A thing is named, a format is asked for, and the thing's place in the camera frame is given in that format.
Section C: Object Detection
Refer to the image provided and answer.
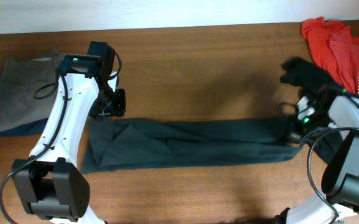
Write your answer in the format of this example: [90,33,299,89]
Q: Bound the dark green t-shirt white letters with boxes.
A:
[81,117,300,174]

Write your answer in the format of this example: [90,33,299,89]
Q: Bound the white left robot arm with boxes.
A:
[11,73,125,223]

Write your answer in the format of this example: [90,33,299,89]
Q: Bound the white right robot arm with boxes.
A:
[272,89,359,223]

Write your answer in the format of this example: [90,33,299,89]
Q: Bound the black garment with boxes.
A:
[280,57,343,114]

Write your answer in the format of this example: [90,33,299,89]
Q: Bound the red t-shirt white letters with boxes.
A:
[301,17,359,95]

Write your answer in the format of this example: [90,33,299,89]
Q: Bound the navy folded garment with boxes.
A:
[0,119,47,137]

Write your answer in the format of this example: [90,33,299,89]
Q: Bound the grey folded trousers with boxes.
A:
[0,52,65,132]

